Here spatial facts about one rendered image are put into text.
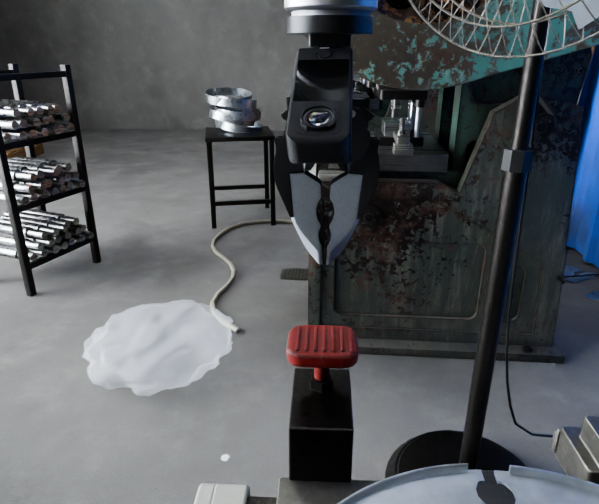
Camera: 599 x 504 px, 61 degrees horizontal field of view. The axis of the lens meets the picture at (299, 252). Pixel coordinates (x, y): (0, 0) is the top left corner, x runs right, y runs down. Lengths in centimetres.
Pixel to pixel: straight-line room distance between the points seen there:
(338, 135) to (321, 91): 5
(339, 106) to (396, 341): 158
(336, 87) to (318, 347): 24
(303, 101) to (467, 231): 144
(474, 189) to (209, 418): 109
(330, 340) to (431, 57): 104
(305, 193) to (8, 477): 131
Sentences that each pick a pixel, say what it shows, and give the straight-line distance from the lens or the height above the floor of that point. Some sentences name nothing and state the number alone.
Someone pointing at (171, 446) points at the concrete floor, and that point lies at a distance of 155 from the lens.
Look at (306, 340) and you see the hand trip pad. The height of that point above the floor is 76.
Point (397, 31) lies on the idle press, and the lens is 143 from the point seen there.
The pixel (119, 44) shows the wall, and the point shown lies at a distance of 718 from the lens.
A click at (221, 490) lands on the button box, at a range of 55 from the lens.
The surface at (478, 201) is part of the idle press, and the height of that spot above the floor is 56.
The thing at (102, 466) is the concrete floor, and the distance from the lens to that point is 155.
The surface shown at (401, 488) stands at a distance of 34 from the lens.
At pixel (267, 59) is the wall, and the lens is 675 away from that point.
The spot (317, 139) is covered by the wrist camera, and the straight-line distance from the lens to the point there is 35.
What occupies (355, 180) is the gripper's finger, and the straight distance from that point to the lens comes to 44.
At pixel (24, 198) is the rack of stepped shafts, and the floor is 44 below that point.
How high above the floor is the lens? 103
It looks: 22 degrees down
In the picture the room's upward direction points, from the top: straight up
